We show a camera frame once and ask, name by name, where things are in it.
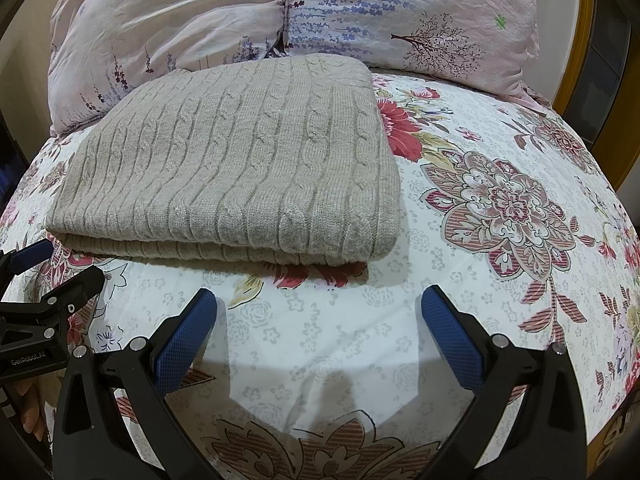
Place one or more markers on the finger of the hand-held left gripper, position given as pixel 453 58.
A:
pixel 25 259
pixel 65 292

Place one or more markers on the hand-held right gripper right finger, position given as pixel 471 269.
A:
pixel 450 342

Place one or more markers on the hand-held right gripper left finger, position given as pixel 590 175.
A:
pixel 184 347

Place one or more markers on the person's left hand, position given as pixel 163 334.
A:
pixel 32 405

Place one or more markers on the floral bedsheet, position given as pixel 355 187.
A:
pixel 500 260

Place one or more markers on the pink lavender print pillow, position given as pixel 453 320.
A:
pixel 150 20

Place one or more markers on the tree print pillow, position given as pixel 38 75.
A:
pixel 420 15

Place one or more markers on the yellow wooden frame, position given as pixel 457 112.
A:
pixel 575 35

